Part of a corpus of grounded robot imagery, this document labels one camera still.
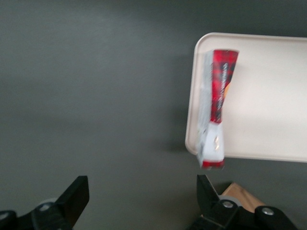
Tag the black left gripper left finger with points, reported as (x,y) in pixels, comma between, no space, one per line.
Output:
(67,208)

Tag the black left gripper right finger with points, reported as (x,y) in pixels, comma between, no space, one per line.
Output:
(213,213)

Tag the red cookie box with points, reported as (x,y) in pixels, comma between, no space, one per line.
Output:
(219,83)

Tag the cream rectangular plastic tray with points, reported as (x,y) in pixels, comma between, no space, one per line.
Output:
(263,95)

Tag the wooden two-drawer cabinet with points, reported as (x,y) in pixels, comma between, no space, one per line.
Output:
(239,191)

